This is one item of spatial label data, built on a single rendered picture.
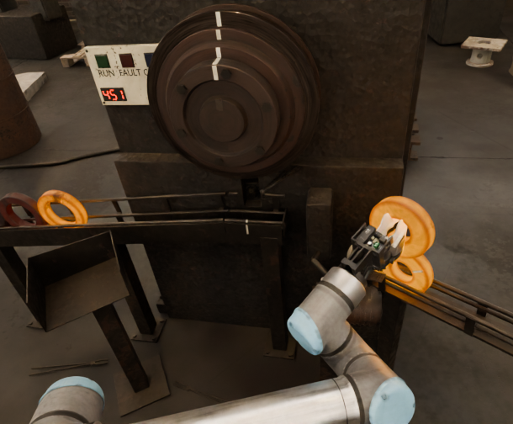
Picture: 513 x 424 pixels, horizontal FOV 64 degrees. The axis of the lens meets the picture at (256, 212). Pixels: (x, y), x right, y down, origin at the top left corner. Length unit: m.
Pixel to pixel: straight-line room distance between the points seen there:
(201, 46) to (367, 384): 0.82
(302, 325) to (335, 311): 0.07
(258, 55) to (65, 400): 0.82
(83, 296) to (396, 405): 1.00
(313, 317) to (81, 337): 1.49
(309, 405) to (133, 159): 1.02
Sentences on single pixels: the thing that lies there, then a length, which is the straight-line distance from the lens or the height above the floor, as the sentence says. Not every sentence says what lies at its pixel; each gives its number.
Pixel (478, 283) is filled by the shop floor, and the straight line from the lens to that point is 2.25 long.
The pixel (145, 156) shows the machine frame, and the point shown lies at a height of 0.87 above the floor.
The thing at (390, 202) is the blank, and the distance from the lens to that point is 0.99.
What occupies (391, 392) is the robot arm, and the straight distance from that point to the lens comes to 0.79.
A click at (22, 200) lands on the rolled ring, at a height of 0.74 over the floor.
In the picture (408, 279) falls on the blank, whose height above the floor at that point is 0.68.
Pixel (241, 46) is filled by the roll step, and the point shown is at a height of 1.28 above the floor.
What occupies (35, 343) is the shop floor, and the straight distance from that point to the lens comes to 2.26.
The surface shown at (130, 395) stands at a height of 0.01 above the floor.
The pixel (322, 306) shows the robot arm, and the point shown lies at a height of 0.90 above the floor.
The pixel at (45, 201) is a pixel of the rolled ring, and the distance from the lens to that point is 1.69.
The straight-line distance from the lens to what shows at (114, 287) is 1.42.
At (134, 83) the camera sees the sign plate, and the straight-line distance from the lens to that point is 1.38.
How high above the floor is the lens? 1.57
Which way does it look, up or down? 38 degrees down
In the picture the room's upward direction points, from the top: 7 degrees counter-clockwise
